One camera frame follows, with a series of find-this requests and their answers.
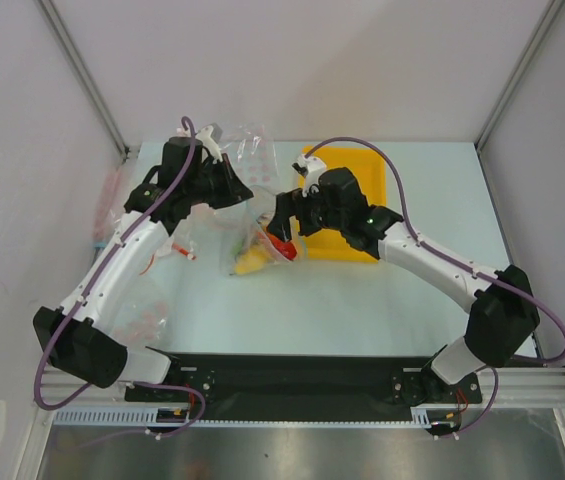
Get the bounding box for clear blue-zipper bag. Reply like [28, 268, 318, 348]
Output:
[211, 186, 307, 276]

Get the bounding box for grey toy fish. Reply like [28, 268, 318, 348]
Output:
[254, 212, 272, 235]

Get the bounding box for red toy mango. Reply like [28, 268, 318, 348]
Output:
[267, 234, 298, 261]

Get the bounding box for purple cable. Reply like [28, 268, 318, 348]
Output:
[32, 115, 203, 443]
[300, 136, 565, 441]

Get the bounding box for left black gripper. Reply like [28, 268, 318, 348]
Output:
[185, 153, 253, 210]

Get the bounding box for white slotted cable duct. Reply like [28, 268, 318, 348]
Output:
[53, 405, 456, 430]

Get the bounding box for aluminium frame rail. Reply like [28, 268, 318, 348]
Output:
[31, 364, 565, 407]

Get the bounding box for yellow toy pear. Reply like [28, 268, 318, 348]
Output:
[233, 245, 272, 275]

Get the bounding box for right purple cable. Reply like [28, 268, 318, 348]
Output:
[300, 136, 565, 441]

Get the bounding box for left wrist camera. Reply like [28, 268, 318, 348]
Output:
[194, 123, 223, 160]

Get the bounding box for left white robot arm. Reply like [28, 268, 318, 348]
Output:
[33, 132, 253, 400]

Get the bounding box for green toy cucumber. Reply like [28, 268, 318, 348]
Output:
[230, 238, 246, 260]

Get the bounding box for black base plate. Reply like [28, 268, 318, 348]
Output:
[116, 353, 482, 423]

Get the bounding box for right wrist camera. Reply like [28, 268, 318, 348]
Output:
[292, 155, 327, 197]

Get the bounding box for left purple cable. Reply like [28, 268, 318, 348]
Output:
[32, 115, 203, 443]

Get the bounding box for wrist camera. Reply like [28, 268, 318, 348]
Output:
[292, 155, 327, 197]
[194, 123, 223, 160]

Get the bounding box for pile of spare zip bags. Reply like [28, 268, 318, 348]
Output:
[92, 164, 198, 346]

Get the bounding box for yellow plastic tray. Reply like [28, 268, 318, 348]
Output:
[294, 146, 390, 263]

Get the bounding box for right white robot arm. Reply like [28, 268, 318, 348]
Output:
[267, 157, 539, 401]

